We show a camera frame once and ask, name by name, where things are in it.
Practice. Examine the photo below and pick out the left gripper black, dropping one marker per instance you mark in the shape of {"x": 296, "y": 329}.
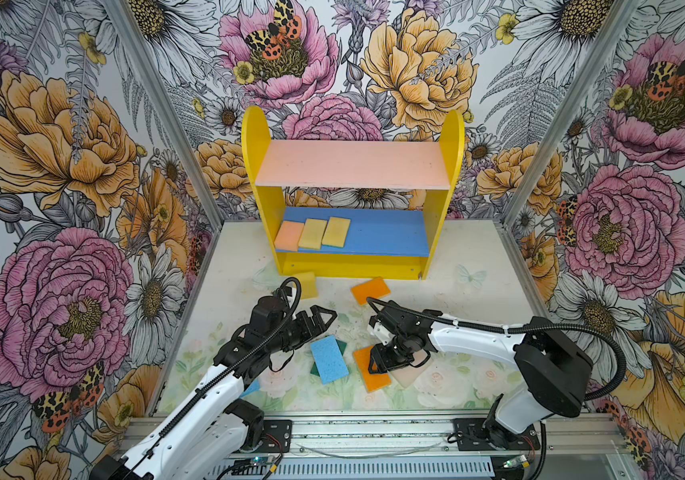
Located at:
{"x": 308, "y": 330}

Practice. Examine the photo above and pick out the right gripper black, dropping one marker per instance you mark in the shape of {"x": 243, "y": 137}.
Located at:
{"x": 381, "y": 367}

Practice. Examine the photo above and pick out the yellow sponge with green back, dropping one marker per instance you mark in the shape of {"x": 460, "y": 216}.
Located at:
{"x": 312, "y": 234}

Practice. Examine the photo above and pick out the pink orange sponge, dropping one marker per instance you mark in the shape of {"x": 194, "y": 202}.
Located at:
{"x": 288, "y": 237}

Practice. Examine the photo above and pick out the large yellow sponge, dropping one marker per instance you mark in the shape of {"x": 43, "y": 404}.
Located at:
{"x": 336, "y": 232}

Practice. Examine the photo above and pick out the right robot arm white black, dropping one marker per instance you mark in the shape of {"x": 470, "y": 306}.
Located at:
{"x": 554, "y": 370}

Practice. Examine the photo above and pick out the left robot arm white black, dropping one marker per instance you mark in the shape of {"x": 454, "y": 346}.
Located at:
{"x": 214, "y": 421}

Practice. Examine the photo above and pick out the small yellow sponge near shelf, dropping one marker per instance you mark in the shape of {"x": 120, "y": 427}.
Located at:
{"x": 308, "y": 284}

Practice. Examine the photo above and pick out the orange sponge near shelf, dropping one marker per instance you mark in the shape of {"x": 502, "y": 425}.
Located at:
{"x": 374, "y": 288}

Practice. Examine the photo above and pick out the yellow wooden two-tier shelf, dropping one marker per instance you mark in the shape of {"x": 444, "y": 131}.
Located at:
{"x": 388, "y": 243}

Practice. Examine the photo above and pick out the orange sponge front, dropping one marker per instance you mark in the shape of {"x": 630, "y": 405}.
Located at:
{"x": 372, "y": 381}

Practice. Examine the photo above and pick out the pale pink sponge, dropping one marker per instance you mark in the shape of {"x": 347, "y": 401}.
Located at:
{"x": 406, "y": 376}

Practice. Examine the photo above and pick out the blue cellulose sponge centre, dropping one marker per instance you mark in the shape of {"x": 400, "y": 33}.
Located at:
{"x": 329, "y": 360}

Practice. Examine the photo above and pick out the green scouring pad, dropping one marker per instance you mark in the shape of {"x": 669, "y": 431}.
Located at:
{"x": 342, "y": 345}

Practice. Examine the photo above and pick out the blue sponge left front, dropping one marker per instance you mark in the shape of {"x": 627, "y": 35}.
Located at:
{"x": 253, "y": 388}

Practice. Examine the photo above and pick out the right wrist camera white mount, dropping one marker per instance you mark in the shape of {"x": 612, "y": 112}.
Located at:
{"x": 381, "y": 333}

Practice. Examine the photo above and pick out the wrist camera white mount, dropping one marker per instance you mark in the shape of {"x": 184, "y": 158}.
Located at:
{"x": 285, "y": 293}
{"x": 381, "y": 333}

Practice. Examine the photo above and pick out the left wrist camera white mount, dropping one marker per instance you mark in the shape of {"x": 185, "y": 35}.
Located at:
{"x": 285, "y": 293}

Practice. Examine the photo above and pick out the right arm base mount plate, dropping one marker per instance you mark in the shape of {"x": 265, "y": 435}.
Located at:
{"x": 469, "y": 434}

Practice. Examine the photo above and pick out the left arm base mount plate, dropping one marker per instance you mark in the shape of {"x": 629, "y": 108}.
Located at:
{"x": 269, "y": 436}

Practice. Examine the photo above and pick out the aluminium front rail frame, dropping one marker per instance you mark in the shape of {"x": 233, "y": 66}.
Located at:
{"x": 412, "y": 445}

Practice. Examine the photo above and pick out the left aluminium corner post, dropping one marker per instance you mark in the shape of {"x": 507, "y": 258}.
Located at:
{"x": 144, "y": 63}

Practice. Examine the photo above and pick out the aluminium corner post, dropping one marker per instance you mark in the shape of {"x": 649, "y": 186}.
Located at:
{"x": 603, "y": 49}
{"x": 144, "y": 63}

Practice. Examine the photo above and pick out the right aluminium corner post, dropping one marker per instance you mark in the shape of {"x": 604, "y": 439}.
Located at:
{"x": 603, "y": 49}

